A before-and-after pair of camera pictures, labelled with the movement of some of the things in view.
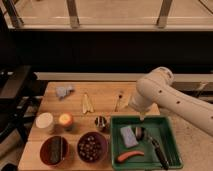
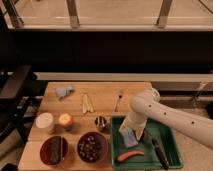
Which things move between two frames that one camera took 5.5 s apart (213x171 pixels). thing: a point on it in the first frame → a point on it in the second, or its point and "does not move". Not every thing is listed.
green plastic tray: [129, 152] does not move
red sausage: [129, 154] does not move
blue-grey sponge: [128, 136] does not move
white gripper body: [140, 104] → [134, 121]
